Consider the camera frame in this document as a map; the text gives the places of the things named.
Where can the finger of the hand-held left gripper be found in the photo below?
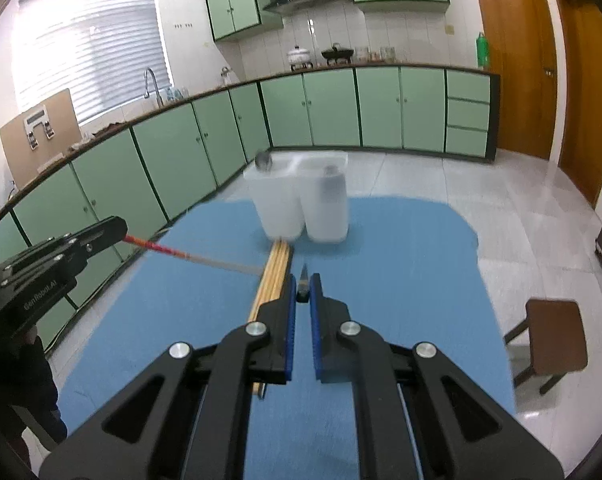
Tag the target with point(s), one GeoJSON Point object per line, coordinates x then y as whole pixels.
{"type": "Point", "coordinates": [101, 229]}
{"type": "Point", "coordinates": [88, 251]}

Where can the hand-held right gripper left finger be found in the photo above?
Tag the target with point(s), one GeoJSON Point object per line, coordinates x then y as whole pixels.
{"type": "Point", "coordinates": [291, 332]}

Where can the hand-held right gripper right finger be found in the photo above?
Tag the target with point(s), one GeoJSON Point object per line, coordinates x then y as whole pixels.
{"type": "Point", "coordinates": [315, 332]}

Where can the bamboo chopstick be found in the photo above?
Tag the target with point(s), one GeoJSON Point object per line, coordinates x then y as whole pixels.
{"type": "Point", "coordinates": [263, 282]}
{"type": "Point", "coordinates": [281, 282]}
{"type": "Point", "coordinates": [269, 282]}
{"type": "Point", "coordinates": [275, 282]}

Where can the white plastic utensil holder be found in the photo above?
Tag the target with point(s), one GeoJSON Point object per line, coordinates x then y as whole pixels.
{"type": "Point", "coordinates": [326, 220]}

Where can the person's left forearm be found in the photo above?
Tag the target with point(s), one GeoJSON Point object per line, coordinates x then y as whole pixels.
{"type": "Point", "coordinates": [16, 385]}

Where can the white empty container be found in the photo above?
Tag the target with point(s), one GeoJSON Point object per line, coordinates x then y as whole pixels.
{"type": "Point", "coordinates": [406, 270]}

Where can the green base cabinets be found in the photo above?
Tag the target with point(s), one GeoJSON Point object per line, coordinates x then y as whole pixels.
{"type": "Point", "coordinates": [181, 150]}

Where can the cardboard box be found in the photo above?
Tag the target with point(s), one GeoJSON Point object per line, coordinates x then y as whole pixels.
{"type": "Point", "coordinates": [11, 150]}

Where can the clear glass container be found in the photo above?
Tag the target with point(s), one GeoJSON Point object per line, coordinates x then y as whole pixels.
{"type": "Point", "coordinates": [173, 94]}

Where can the chrome kitchen faucet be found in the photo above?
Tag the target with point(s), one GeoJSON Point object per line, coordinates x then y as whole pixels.
{"type": "Point", "coordinates": [151, 75]}

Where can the white window blind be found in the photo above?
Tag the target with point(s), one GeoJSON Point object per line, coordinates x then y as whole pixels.
{"type": "Point", "coordinates": [91, 45]}

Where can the small chrome faucet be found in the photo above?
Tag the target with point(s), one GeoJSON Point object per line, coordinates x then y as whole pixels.
{"type": "Point", "coordinates": [225, 74]}

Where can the brown wooden stool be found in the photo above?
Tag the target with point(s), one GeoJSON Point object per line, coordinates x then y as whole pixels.
{"type": "Point", "coordinates": [556, 335]}

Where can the white cooking pot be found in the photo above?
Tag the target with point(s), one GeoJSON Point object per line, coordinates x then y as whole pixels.
{"type": "Point", "coordinates": [299, 55]}

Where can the black wok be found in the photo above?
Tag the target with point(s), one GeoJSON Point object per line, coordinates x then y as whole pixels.
{"type": "Point", "coordinates": [337, 53]}

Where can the glass jar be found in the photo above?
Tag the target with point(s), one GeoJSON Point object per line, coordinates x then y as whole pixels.
{"type": "Point", "coordinates": [361, 54]}

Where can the patterned cup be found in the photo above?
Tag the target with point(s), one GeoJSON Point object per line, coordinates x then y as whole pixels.
{"type": "Point", "coordinates": [388, 54]}

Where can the green bottle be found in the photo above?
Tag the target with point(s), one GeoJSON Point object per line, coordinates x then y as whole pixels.
{"type": "Point", "coordinates": [482, 52]}

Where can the wooden door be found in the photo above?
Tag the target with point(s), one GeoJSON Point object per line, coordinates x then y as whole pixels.
{"type": "Point", "coordinates": [591, 110]}
{"type": "Point", "coordinates": [516, 60]}

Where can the green wall cabinets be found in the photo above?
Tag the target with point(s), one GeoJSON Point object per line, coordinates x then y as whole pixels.
{"type": "Point", "coordinates": [231, 5]}

